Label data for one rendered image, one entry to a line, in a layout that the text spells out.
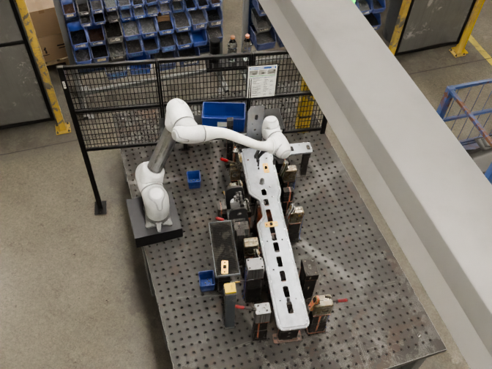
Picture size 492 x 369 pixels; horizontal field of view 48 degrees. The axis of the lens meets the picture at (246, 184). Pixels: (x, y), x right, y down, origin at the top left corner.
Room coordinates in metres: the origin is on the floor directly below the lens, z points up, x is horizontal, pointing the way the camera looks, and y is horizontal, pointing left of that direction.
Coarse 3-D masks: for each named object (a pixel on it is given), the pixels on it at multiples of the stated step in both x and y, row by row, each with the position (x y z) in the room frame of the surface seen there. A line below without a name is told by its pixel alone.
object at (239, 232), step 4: (236, 232) 1.84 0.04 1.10; (240, 232) 1.84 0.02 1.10; (244, 232) 1.85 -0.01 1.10; (236, 236) 1.83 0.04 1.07; (240, 236) 1.82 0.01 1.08; (244, 236) 1.83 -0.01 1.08; (236, 240) 1.84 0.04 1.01; (240, 240) 1.82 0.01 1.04; (236, 244) 1.84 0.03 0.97; (240, 244) 1.83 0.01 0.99; (236, 248) 1.83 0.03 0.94; (240, 248) 1.83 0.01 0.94; (236, 252) 1.83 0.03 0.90; (240, 252) 1.83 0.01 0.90; (240, 256) 1.83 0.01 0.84; (240, 260) 1.83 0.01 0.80; (240, 264) 1.83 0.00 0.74
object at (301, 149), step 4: (292, 144) 2.69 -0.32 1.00; (296, 144) 2.69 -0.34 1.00; (300, 144) 2.69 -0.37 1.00; (304, 144) 2.69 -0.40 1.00; (308, 144) 2.70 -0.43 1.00; (296, 148) 2.65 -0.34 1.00; (300, 148) 2.65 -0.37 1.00; (304, 148) 2.66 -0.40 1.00; (292, 152) 2.61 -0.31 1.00; (296, 152) 2.61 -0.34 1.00; (300, 152) 2.61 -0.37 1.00; (304, 152) 2.61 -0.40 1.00; (308, 152) 2.62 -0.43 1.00
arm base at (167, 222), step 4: (144, 208) 2.17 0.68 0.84; (168, 216) 2.11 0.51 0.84; (148, 220) 2.07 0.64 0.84; (152, 220) 2.05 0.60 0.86; (164, 220) 2.07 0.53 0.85; (168, 220) 2.08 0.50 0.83; (148, 224) 2.04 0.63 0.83; (152, 224) 2.04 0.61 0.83; (156, 224) 2.04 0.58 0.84; (160, 224) 2.04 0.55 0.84; (164, 224) 2.05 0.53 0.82; (168, 224) 2.06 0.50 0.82; (172, 224) 2.07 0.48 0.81; (160, 228) 2.01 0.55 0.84
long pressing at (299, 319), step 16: (272, 160) 2.52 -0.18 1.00; (256, 176) 2.37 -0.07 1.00; (272, 176) 2.38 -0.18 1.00; (256, 192) 2.24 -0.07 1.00; (272, 192) 2.24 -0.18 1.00; (272, 208) 2.11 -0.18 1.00; (272, 240) 1.86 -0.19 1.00; (288, 240) 1.87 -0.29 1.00; (272, 256) 1.75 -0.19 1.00; (288, 256) 1.75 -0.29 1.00; (272, 272) 1.64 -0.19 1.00; (288, 272) 1.64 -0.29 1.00; (272, 288) 1.53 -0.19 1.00; (288, 288) 1.54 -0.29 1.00; (272, 304) 1.43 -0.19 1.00; (304, 304) 1.45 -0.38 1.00; (288, 320) 1.34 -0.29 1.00; (304, 320) 1.34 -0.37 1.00
